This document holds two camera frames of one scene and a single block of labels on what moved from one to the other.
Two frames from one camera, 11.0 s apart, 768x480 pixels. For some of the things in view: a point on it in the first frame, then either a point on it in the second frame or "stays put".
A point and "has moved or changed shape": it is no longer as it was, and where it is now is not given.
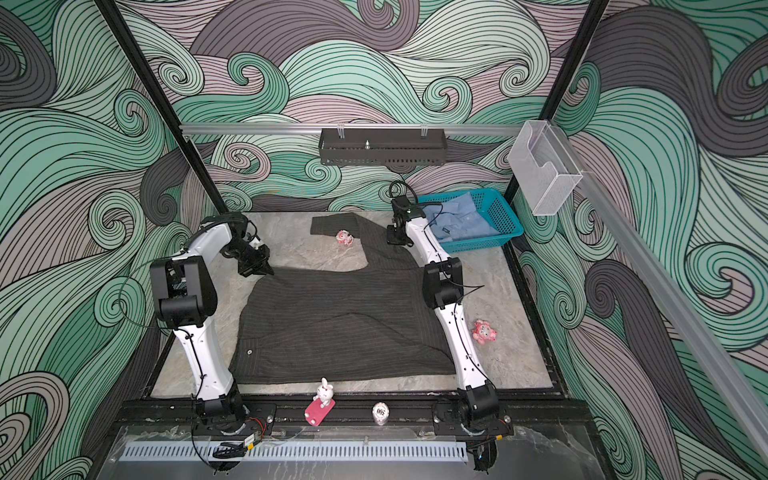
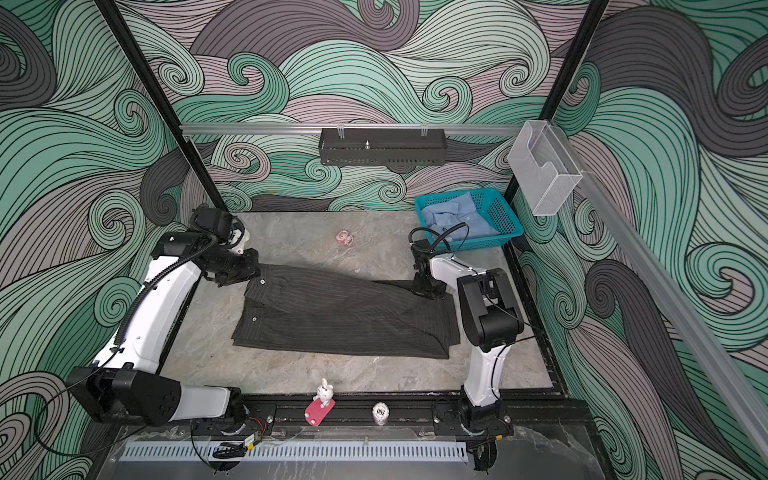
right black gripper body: [395, 237] to [427, 288]
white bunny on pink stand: [322, 404] stays put
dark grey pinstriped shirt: [302, 323] has moved or changed shape
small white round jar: [380, 412] stays put
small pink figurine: [342, 236] stays put
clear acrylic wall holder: [544, 167] stays put
